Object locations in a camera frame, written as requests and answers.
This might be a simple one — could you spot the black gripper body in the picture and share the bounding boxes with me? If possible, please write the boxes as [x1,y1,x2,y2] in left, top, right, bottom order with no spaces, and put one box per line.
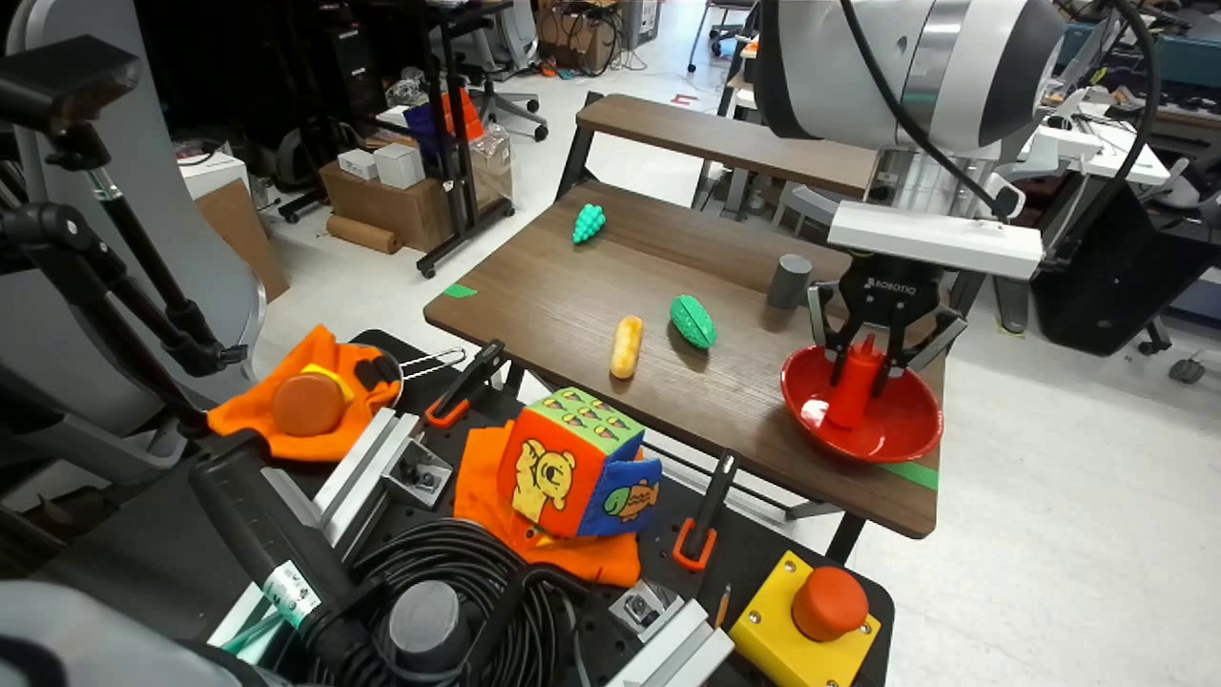
[834,251,947,341]

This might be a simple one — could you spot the orange plastic bottle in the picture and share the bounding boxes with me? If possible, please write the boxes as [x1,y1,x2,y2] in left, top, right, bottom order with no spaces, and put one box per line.
[824,341,887,435]

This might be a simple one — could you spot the red plastic bowl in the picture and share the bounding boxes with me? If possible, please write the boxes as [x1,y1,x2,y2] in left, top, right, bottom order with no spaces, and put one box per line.
[779,341,947,471]

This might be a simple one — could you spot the grey cylinder block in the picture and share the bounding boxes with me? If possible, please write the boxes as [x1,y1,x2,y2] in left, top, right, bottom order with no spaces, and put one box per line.
[764,251,815,314]

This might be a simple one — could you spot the grey chair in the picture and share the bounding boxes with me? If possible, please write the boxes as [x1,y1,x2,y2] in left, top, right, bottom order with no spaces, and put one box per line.
[776,178,894,258]

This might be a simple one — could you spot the long green tape strip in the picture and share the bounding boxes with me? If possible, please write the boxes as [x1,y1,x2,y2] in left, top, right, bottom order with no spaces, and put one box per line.
[886,457,942,496]

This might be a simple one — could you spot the dark green toy vegetable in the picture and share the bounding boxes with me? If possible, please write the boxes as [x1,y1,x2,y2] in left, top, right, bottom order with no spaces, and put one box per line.
[669,294,721,356]

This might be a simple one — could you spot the yellow toy corn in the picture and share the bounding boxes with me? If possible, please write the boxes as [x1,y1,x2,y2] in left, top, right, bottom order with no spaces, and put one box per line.
[606,314,647,387]

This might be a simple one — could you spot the black bin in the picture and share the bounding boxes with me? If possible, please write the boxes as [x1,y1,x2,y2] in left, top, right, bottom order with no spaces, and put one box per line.
[1025,177,1217,359]

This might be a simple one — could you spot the black orange bar clamp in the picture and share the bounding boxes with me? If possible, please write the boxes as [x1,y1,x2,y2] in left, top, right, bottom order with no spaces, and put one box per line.
[418,337,507,431]
[669,449,741,576]

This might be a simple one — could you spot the raised wooden shelf board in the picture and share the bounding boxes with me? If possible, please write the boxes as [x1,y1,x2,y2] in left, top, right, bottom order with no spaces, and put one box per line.
[575,90,886,201]

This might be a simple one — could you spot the black base board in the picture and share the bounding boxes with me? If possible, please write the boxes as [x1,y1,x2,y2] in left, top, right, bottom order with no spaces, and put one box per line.
[252,323,896,687]

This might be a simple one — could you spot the dark wooden table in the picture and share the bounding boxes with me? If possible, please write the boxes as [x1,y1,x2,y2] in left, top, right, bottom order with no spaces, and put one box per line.
[418,178,954,543]

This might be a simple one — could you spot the teal green toy vegetable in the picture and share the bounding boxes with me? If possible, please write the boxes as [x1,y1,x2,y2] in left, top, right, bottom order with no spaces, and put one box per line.
[569,200,609,247]

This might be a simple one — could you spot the red emergency stop button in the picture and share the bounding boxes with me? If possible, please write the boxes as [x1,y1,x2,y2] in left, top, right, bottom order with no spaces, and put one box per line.
[791,565,872,644]

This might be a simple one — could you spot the colourful soft toy cube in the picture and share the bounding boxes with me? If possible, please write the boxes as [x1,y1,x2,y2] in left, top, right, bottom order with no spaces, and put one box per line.
[492,387,669,547]

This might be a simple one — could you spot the yellow emergency stop box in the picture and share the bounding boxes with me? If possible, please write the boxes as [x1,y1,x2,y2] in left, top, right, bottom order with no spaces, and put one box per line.
[730,550,886,687]

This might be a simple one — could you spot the printed marker card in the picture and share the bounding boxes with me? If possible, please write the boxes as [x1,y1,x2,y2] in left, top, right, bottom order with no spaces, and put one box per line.
[606,576,688,644]
[383,438,456,509]

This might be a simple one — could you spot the black metal stand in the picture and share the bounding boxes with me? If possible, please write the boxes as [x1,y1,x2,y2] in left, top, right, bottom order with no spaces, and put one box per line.
[410,0,520,284]

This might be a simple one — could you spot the brown cardboard box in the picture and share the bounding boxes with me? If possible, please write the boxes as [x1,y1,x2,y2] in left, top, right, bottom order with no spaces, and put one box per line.
[316,127,516,251]

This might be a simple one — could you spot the white small boxes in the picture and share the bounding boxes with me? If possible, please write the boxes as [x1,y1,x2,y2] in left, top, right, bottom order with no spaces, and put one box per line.
[335,139,430,195]

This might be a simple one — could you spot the cardboard tube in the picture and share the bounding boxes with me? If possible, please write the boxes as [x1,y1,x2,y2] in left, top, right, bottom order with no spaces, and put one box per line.
[325,209,405,258]

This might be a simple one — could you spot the grey round knob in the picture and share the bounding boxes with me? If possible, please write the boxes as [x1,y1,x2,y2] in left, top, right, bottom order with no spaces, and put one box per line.
[372,576,478,684]

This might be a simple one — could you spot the orange plush cloth toy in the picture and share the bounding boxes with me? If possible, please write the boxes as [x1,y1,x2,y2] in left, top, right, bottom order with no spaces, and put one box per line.
[206,323,405,464]

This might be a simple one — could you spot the leaning cardboard panel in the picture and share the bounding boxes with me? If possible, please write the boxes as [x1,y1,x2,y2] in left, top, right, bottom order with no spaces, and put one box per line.
[188,177,293,307]

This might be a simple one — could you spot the grey rounded panel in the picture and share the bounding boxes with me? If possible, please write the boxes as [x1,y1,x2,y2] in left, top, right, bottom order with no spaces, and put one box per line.
[0,0,267,422]

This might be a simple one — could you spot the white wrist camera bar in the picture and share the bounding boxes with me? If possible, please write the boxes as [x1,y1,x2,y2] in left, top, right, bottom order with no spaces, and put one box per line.
[824,200,1049,288]

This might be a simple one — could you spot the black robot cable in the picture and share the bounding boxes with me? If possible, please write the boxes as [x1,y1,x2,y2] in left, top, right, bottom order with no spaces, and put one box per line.
[834,0,1165,262]

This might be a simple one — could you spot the aluminium extrusion rail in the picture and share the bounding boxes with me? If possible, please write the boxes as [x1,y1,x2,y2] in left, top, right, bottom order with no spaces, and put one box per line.
[606,597,741,687]
[311,410,422,550]

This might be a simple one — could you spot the black coiled cable bundle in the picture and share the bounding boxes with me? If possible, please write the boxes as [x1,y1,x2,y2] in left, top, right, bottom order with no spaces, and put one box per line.
[272,513,603,687]

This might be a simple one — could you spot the black camera tripod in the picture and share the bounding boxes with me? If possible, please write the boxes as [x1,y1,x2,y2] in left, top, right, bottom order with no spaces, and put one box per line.
[0,33,258,387]

